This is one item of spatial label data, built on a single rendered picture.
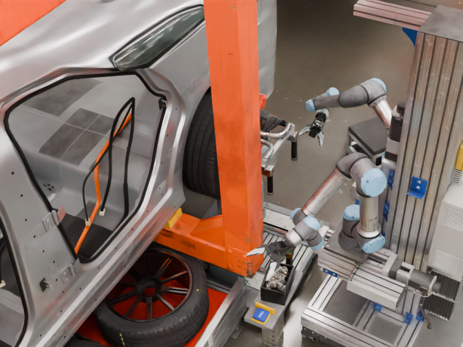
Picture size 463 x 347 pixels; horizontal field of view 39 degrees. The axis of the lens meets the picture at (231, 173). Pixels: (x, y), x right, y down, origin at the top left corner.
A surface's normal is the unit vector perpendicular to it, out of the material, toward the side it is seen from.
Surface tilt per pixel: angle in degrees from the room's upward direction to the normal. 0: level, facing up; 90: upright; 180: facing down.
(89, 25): 21
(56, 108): 5
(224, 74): 90
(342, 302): 0
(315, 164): 0
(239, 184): 90
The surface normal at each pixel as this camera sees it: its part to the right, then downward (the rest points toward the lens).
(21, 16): 0.88, 0.28
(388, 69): -0.05, -0.74
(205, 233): -0.47, 0.61
